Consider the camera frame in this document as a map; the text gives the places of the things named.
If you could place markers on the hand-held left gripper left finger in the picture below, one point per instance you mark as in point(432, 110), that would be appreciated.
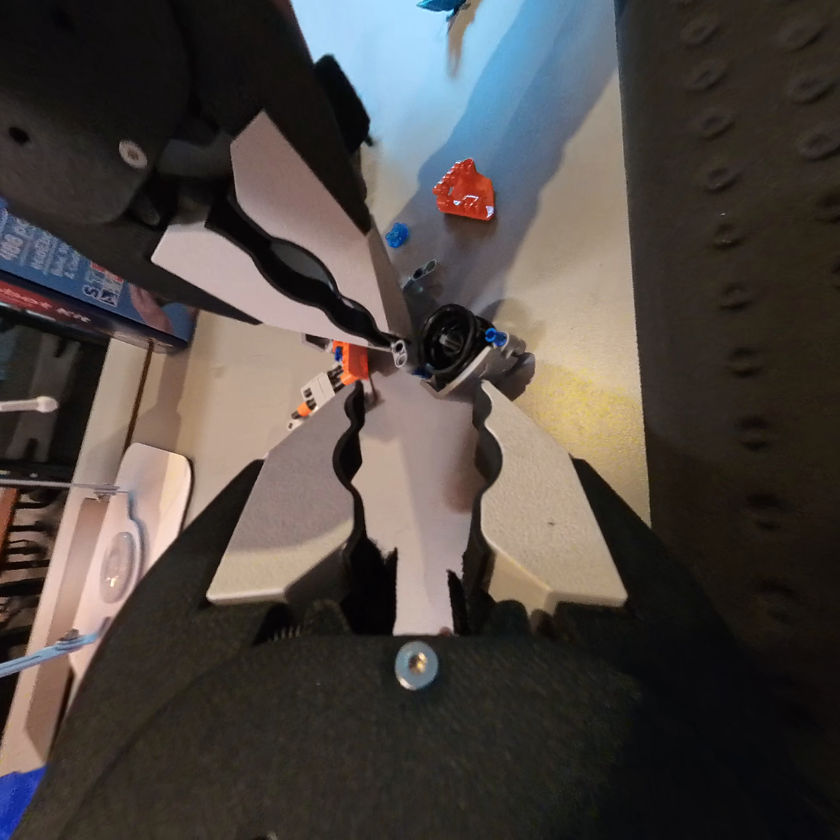
point(289, 525)

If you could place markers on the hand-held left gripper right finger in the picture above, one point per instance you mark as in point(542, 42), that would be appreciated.
point(551, 525)

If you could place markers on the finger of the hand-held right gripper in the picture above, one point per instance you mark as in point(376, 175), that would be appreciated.
point(295, 190)
point(216, 262)

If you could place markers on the grey orange toy brick assembly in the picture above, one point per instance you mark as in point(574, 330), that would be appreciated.
point(321, 387)

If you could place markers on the small grey connector brick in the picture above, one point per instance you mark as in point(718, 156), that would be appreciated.
point(420, 277)
point(399, 351)

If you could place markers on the grey panel wheel toy assembly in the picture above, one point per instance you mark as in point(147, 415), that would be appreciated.
point(449, 341)

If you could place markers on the small blue toy piece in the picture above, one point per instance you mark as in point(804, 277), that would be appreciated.
point(397, 236)

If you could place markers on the silver monitor stand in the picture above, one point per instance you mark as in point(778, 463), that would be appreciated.
point(157, 485)

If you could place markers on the blue red printed cardboard box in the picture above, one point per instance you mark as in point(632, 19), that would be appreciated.
point(52, 262)

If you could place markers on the orange translucent toy brick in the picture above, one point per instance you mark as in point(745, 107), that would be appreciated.
point(463, 197)

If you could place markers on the turquoise translucent toy piece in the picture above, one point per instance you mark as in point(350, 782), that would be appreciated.
point(439, 5)

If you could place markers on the white plastic rod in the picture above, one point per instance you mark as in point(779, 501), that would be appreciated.
point(29, 405)

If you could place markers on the black perforated pad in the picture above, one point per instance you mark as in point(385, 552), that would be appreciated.
point(722, 262)

